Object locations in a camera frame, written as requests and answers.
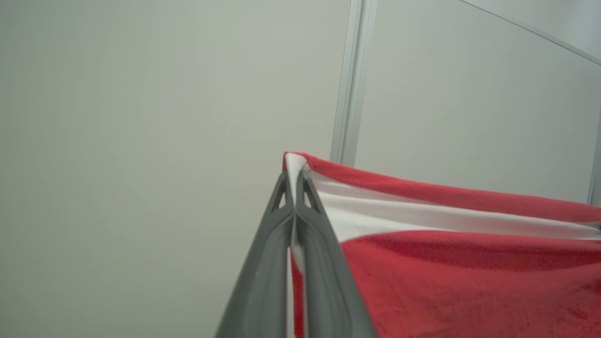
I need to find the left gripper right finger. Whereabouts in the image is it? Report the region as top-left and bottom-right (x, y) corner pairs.
(292, 172), (377, 338)

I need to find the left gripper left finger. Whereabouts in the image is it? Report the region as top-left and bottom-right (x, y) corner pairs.
(215, 171), (295, 338)

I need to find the red shirt with white trim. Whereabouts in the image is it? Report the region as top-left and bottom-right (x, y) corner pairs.
(282, 151), (601, 338)

